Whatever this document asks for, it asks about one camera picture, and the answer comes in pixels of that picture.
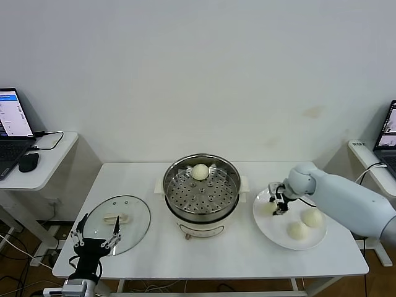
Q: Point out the white wall socket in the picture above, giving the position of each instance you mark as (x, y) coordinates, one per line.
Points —
(55, 203)

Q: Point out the white round plate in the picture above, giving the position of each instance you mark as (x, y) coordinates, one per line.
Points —
(269, 230)

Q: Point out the white work table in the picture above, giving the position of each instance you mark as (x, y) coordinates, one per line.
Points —
(216, 263)

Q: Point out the glass pot lid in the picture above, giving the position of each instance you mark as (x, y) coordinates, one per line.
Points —
(136, 210)

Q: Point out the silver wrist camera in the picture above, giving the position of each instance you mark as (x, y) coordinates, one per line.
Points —
(72, 287)
(273, 188)

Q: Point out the black laptop blue-white screen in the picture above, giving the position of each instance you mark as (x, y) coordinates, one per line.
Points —
(12, 151)

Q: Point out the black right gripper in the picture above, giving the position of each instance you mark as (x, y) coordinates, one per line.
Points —
(283, 195)

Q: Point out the white side table with label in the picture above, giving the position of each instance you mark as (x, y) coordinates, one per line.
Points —
(362, 154)

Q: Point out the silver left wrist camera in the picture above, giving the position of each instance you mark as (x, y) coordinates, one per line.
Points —
(72, 287)

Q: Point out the cream electric cooker pot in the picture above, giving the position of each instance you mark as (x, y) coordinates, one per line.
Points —
(201, 229)

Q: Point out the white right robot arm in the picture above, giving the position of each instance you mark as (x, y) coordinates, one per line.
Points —
(340, 198)

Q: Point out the white steamed baozi bun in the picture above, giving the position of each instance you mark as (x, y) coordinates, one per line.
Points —
(266, 210)
(199, 172)
(312, 217)
(298, 230)

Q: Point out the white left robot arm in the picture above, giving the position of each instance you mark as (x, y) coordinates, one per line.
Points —
(91, 289)

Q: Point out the black computer mouse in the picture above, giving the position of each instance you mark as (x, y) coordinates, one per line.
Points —
(28, 163)

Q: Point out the black laptop pink screen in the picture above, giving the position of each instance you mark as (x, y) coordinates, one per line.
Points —
(386, 130)

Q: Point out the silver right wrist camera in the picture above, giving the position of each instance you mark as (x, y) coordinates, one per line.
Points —
(273, 188)

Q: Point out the white side table with mouse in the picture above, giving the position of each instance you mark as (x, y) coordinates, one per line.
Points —
(52, 167)

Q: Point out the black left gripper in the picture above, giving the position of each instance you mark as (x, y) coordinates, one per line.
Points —
(91, 252)

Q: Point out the white label black text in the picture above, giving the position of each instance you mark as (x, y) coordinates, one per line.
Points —
(358, 144)

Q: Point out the steel steamer basket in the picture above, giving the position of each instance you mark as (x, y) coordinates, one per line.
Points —
(221, 202)

